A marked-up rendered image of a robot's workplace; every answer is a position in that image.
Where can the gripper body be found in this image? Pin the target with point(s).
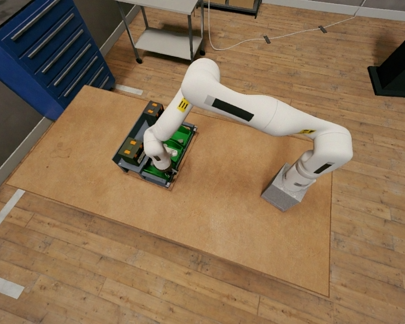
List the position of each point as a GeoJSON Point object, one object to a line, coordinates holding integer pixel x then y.
{"type": "Point", "coordinates": [169, 169]}

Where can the green bin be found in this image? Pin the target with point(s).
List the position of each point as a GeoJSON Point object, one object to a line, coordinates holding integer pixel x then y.
{"type": "Point", "coordinates": [152, 170]}
{"type": "Point", "coordinates": [181, 133]}
{"type": "Point", "coordinates": [173, 145]}

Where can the grey shelf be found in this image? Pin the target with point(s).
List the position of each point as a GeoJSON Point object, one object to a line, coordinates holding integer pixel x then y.
{"type": "Point", "coordinates": [137, 132]}

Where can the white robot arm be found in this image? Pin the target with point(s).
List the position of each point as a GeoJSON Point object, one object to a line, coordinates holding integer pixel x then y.
{"type": "Point", "coordinates": [332, 144]}

